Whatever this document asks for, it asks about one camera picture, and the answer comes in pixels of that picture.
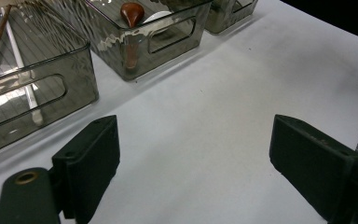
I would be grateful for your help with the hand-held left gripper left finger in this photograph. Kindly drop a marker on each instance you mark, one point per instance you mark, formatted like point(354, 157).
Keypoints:
point(87, 165)

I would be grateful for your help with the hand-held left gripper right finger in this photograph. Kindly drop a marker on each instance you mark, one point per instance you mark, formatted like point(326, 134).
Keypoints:
point(313, 158)

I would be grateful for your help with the smoky transparent plastic bin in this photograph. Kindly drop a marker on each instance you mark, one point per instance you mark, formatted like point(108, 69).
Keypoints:
point(59, 46)
point(220, 18)
point(115, 40)

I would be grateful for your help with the white chopstick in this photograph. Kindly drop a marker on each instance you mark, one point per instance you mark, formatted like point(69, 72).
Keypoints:
point(20, 62)

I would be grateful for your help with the brown wooden spoon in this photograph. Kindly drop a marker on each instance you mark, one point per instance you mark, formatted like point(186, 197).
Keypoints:
point(132, 14)

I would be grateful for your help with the white ceramic spoon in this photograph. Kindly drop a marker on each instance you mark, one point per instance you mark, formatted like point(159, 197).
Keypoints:
point(158, 17)

